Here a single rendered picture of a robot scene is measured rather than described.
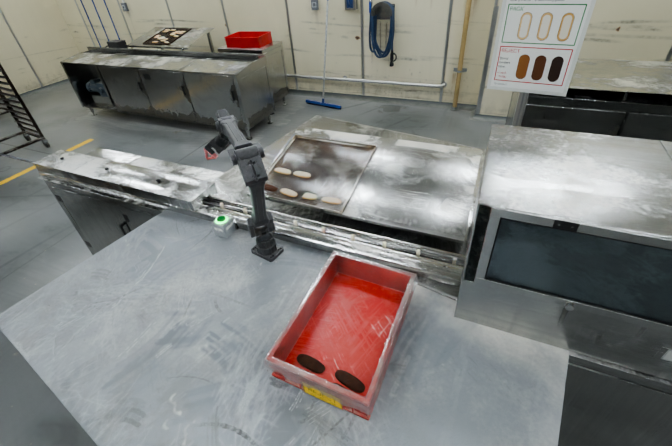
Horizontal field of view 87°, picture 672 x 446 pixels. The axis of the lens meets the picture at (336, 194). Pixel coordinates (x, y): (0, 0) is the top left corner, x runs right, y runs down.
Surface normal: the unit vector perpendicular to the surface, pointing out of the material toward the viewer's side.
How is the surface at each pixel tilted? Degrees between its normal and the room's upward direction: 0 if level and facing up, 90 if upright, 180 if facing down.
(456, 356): 0
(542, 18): 90
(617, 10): 90
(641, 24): 90
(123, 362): 0
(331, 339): 0
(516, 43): 90
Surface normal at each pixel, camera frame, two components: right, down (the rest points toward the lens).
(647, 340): -0.40, 0.55
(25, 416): -0.07, -0.81
